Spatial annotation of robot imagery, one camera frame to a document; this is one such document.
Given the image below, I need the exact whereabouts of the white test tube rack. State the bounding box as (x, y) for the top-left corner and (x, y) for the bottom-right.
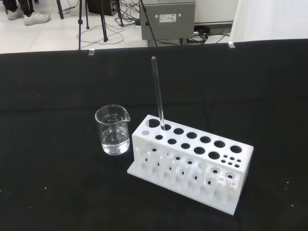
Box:
(127, 114), (255, 209)

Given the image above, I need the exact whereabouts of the clear glass beaker with water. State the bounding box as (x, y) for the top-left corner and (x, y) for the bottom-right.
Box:
(94, 104), (131, 156)

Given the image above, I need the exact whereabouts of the black bench cloth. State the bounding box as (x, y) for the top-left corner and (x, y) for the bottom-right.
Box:
(0, 38), (308, 231)

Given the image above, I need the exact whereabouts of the black stand pole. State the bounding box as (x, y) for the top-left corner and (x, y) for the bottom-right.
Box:
(139, 0), (158, 47)

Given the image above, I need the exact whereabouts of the grey metal cabinet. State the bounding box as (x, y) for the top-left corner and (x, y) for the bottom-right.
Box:
(139, 1), (196, 41)

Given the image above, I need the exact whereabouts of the black tripod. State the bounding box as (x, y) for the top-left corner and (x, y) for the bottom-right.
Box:
(77, 0), (125, 51)

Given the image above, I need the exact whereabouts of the black electronics box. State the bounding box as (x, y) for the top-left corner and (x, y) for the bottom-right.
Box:
(86, 0), (140, 17)

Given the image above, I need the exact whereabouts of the white curtain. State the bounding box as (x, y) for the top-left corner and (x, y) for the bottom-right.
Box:
(230, 0), (308, 44)

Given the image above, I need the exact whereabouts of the person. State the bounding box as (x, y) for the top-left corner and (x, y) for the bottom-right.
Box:
(5, 0), (51, 26)

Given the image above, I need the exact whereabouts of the black cable bundle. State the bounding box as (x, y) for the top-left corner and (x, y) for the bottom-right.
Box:
(187, 25), (232, 46)

